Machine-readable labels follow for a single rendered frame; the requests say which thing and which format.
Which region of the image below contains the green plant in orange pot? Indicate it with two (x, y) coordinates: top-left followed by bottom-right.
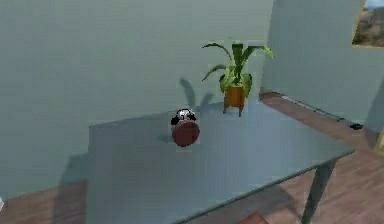
(201, 41), (276, 118)

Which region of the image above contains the grey-blue table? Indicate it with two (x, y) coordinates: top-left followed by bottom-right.
(85, 99), (356, 224)

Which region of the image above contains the pale yellow furniture piece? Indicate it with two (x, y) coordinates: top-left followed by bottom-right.
(373, 129), (384, 158)

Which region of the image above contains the framed landscape picture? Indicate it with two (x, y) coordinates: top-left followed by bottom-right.
(350, 0), (384, 50)

